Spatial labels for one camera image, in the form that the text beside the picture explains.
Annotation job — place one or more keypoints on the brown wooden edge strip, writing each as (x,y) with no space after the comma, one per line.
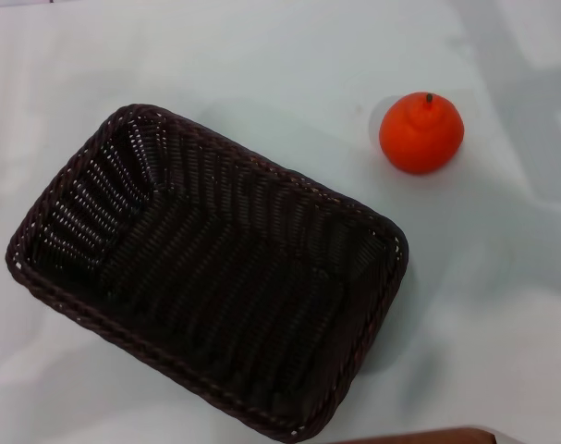
(423,437)

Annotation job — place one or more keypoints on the orange toy tangerine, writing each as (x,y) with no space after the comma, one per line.
(418,139)

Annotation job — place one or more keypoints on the black woven rectangular basket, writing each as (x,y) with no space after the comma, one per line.
(224,277)

